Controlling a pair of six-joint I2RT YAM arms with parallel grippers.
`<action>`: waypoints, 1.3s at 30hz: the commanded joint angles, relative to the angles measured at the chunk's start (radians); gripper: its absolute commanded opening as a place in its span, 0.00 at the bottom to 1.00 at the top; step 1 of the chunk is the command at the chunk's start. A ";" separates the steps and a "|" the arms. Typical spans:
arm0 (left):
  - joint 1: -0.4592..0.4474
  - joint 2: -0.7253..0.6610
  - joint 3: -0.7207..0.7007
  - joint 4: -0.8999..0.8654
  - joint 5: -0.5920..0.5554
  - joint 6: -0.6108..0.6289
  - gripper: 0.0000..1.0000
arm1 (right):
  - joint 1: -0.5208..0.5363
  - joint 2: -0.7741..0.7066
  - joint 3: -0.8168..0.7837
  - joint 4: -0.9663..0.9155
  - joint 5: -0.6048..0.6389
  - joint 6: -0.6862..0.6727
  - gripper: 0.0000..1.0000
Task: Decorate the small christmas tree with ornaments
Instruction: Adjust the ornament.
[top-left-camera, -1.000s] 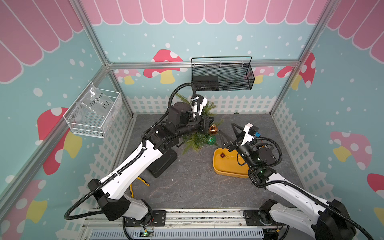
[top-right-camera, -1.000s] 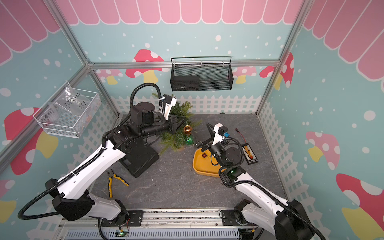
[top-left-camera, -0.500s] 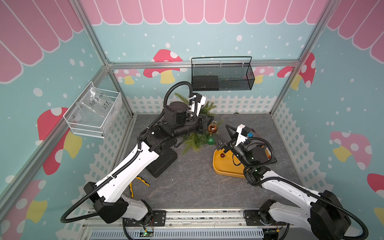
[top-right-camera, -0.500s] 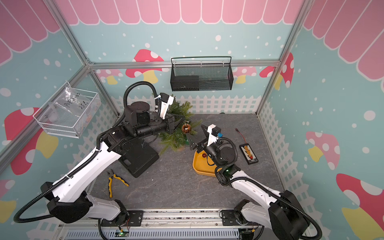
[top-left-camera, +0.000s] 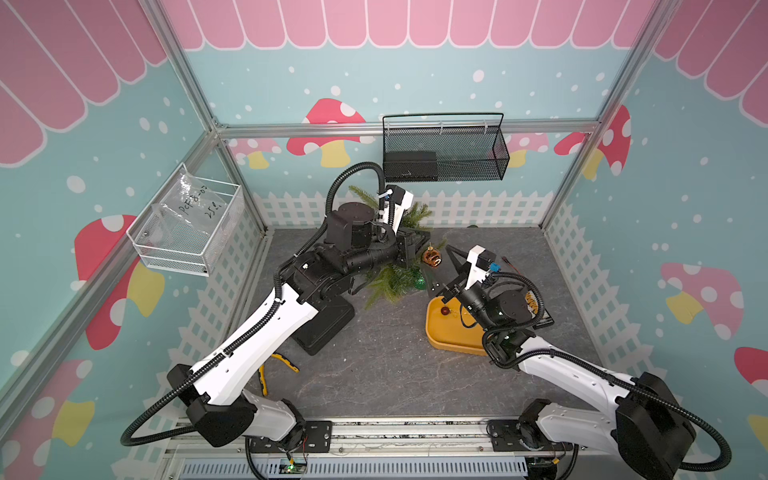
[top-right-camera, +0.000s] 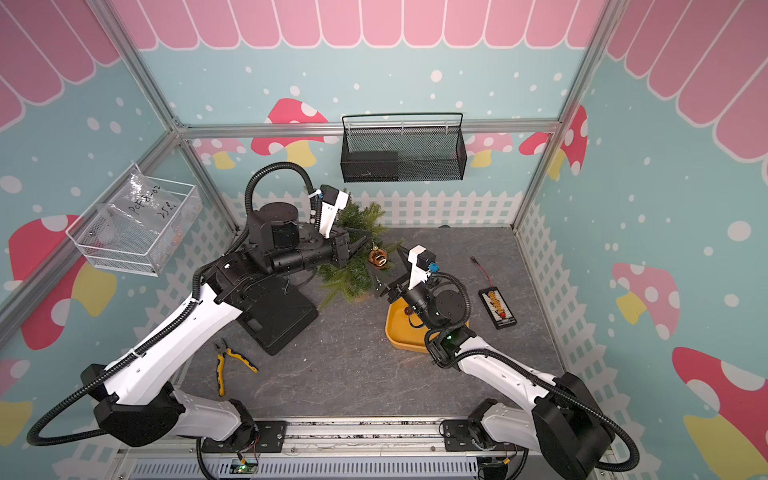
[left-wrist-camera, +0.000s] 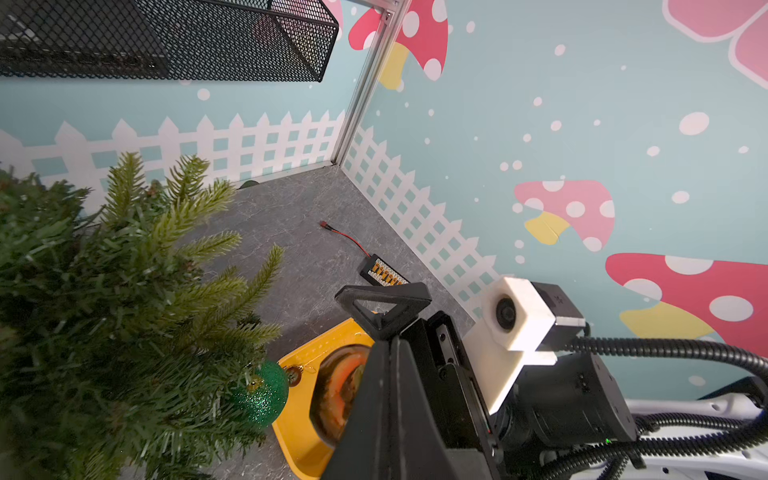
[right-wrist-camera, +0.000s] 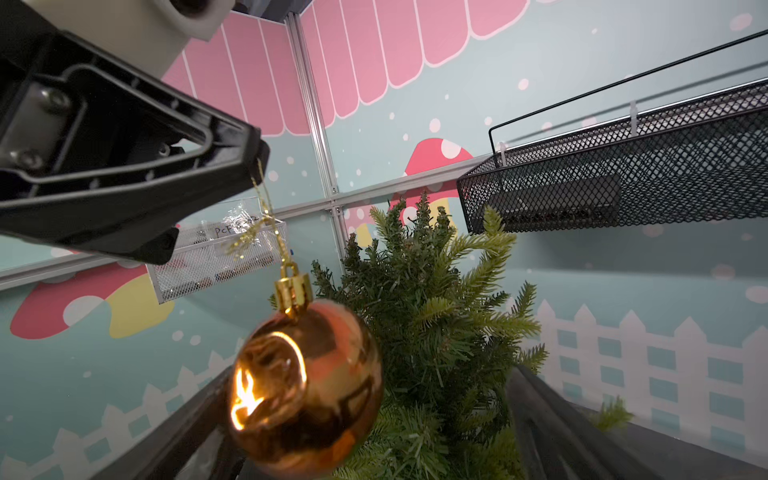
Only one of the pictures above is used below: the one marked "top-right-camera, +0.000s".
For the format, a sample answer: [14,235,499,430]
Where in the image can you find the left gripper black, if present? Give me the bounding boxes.
[272,225,373,278]

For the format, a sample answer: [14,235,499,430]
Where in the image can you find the orange shiny ball ornament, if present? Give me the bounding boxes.
[368,245,389,270]

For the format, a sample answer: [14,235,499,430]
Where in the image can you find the small green christmas tree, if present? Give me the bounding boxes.
[318,203,400,310]

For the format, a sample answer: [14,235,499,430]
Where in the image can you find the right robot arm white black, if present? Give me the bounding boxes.
[377,245,641,479]

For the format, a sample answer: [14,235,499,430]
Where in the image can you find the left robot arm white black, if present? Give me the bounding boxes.
[26,162,371,453]

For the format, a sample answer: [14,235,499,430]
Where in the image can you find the yellow plastic tray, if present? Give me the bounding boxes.
[385,298,428,354]

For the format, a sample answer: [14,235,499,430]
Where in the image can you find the black box in mesh basket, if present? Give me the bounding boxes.
[341,150,399,183]

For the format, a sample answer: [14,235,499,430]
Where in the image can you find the black flat box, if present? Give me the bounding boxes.
[236,276,319,356]

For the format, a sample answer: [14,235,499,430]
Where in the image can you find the clear plastic bag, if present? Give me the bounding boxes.
[89,168,187,254]

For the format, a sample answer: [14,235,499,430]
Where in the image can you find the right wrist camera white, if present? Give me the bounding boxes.
[407,245,439,290]

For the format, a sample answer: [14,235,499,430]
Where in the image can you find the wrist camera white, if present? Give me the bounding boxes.
[407,245,439,290]
[318,184,349,238]

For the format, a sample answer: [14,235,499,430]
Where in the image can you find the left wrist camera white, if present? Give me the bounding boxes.
[318,184,349,238]

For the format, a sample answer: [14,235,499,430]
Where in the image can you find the black wire mesh basket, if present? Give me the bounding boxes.
[341,112,468,182]

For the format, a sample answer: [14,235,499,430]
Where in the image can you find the black charging board with wire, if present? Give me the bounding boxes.
[470,256,517,330]

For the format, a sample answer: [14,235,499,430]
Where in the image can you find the yellow handled pliers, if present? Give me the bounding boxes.
[213,337,260,397]

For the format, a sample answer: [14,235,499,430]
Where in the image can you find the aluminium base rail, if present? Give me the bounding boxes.
[107,416,557,479]

